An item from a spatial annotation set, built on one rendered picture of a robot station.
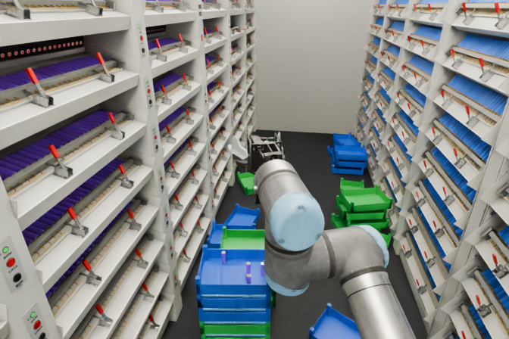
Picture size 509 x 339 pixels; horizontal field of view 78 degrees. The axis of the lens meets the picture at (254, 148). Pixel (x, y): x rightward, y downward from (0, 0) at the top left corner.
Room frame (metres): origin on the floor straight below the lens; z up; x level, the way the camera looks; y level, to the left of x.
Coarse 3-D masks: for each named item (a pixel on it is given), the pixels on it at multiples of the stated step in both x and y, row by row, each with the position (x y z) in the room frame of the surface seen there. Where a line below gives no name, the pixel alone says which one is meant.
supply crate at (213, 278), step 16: (208, 256) 1.11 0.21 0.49; (240, 256) 1.11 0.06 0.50; (256, 256) 1.11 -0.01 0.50; (208, 272) 1.02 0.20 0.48; (224, 272) 1.02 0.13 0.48; (240, 272) 1.02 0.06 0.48; (256, 272) 1.02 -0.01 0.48; (208, 288) 0.91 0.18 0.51; (224, 288) 0.91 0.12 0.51; (240, 288) 0.91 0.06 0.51; (256, 288) 0.91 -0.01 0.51
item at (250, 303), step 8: (200, 296) 0.91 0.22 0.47; (200, 304) 0.91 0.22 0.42; (208, 304) 0.91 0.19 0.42; (216, 304) 0.91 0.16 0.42; (224, 304) 0.91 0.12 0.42; (232, 304) 0.91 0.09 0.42; (240, 304) 0.91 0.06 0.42; (248, 304) 0.91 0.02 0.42; (256, 304) 0.91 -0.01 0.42; (264, 304) 0.91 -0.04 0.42
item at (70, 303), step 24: (120, 216) 1.03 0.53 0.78; (144, 216) 1.08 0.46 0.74; (96, 240) 0.88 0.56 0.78; (120, 240) 0.93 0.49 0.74; (72, 264) 0.77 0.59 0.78; (96, 264) 0.80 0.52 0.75; (120, 264) 0.85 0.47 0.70; (72, 288) 0.69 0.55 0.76; (96, 288) 0.72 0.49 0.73; (72, 312) 0.63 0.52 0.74
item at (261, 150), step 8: (256, 136) 0.68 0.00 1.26; (248, 144) 0.67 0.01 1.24; (256, 144) 0.63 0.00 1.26; (264, 144) 0.63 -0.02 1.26; (272, 144) 0.64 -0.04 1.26; (280, 144) 0.64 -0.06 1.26; (256, 152) 0.63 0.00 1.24; (264, 152) 0.63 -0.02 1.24; (272, 152) 0.59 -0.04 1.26; (280, 152) 0.59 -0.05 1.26; (248, 160) 0.66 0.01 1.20; (256, 160) 0.63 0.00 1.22; (264, 160) 0.58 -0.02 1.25; (248, 168) 0.64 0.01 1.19; (256, 168) 0.63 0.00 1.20
